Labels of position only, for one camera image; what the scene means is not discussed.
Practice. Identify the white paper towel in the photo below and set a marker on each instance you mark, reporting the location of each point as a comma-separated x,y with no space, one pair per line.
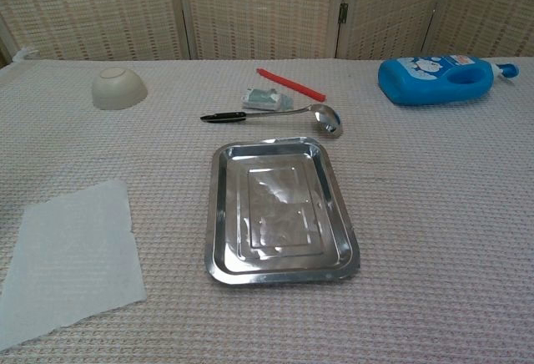
75,255

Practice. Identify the stainless steel rectangular tray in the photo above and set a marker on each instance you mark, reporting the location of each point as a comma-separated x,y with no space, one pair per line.
275,213

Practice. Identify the small green white packet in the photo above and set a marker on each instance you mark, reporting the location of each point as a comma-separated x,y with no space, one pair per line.
267,99

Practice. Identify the red candle stick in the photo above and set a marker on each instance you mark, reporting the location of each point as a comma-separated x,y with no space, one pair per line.
292,84

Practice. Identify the woven bamboo folding screen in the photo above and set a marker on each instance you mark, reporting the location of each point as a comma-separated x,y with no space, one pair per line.
258,9

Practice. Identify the white woven tablecloth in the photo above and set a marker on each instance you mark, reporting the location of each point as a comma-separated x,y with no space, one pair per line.
417,213

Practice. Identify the upturned white ceramic bowl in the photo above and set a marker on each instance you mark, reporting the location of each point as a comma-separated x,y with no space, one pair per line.
119,88

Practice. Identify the metal screen hinge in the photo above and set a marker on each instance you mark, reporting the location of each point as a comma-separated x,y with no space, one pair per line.
344,12

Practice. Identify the blue pump detergent bottle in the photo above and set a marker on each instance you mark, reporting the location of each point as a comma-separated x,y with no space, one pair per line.
417,84

